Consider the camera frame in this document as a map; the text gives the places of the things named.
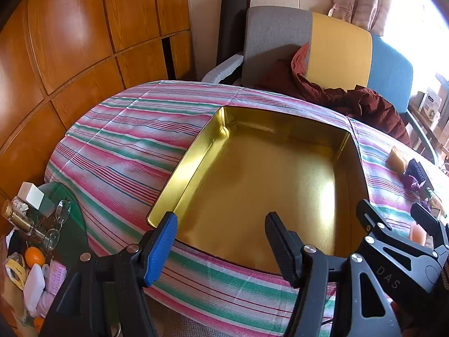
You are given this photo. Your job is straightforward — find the grey yellow blue armchair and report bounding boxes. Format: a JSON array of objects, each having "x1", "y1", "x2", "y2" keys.
[{"x1": 201, "y1": 6, "x2": 437, "y2": 164}]

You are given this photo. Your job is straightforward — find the peach coloured object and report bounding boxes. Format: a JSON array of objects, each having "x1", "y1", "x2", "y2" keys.
[{"x1": 410, "y1": 222, "x2": 430, "y2": 243}]

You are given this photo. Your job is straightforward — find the eyeglasses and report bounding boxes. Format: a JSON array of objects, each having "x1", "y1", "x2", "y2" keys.
[{"x1": 42, "y1": 198, "x2": 73, "y2": 252}]

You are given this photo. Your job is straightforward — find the window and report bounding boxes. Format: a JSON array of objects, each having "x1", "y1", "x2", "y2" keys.
[{"x1": 381, "y1": 0, "x2": 449, "y2": 78}]

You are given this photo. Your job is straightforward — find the green glass side table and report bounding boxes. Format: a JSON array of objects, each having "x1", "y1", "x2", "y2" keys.
[{"x1": 0, "y1": 182, "x2": 88, "y2": 324}]

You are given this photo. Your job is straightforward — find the wooden wardrobe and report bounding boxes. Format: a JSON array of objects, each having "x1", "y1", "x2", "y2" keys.
[{"x1": 0, "y1": 0, "x2": 193, "y2": 197}]

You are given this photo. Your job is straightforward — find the dark cloth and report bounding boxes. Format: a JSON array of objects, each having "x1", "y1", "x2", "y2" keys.
[{"x1": 7, "y1": 228, "x2": 25, "y2": 257}]

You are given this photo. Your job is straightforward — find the white printed carton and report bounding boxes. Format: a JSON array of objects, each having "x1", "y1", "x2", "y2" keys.
[{"x1": 419, "y1": 88, "x2": 443, "y2": 120}]

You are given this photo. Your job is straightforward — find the striped pink green cloth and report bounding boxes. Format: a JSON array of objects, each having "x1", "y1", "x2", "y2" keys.
[{"x1": 45, "y1": 80, "x2": 449, "y2": 331}]

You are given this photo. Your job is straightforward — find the dark red down jacket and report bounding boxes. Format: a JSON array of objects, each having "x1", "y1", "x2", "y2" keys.
[{"x1": 254, "y1": 42, "x2": 411, "y2": 146}]

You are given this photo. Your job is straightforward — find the green edged cracker packet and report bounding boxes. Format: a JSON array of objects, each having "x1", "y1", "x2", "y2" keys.
[{"x1": 423, "y1": 187, "x2": 444, "y2": 218}]

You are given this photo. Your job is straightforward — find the yellow white pouch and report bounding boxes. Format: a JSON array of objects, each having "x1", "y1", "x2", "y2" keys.
[{"x1": 5, "y1": 258, "x2": 27, "y2": 290}]

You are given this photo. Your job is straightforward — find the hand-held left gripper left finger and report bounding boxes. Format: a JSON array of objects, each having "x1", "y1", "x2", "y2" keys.
[{"x1": 40, "y1": 211, "x2": 178, "y2": 337}]

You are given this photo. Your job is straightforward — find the white plastic case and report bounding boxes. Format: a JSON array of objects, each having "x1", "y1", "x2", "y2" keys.
[{"x1": 23, "y1": 263, "x2": 46, "y2": 311}]

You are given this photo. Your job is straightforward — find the gold metal tin box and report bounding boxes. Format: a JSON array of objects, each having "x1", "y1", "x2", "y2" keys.
[{"x1": 145, "y1": 106, "x2": 369, "y2": 276}]

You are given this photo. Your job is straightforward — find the yellow sponge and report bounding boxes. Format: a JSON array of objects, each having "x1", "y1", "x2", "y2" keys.
[{"x1": 387, "y1": 146, "x2": 409, "y2": 173}]

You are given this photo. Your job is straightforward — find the wooden desk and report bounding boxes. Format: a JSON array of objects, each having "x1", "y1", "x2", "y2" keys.
[{"x1": 409, "y1": 105, "x2": 449, "y2": 169}]

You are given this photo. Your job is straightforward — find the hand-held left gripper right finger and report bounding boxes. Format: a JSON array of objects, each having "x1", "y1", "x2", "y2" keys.
[{"x1": 265, "y1": 211, "x2": 402, "y2": 337}]

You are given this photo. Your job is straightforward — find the dark blue snack packet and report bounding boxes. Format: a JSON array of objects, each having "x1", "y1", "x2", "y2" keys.
[{"x1": 403, "y1": 159, "x2": 427, "y2": 186}]

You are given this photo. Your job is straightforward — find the small white box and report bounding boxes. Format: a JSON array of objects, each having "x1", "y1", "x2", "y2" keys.
[{"x1": 19, "y1": 182, "x2": 45, "y2": 213}]

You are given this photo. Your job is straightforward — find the black rolled mat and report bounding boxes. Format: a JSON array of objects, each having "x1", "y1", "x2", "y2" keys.
[{"x1": 216, "y1": 0, "x2": 248, "y2": 65}]

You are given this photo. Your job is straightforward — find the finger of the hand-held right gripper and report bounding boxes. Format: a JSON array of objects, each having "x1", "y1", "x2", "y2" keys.
[
  {"x1": 357, "y1": 199, "x2": 441, "y2": 294},
  {"x1": 410, "y1": 203, "x2": 449, "y2": 251}
]

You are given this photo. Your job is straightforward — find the gold bottle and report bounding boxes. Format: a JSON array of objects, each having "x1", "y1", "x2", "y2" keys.
[{"x1": 2, "y1": 199, "x2": 46, "y2": 239}]

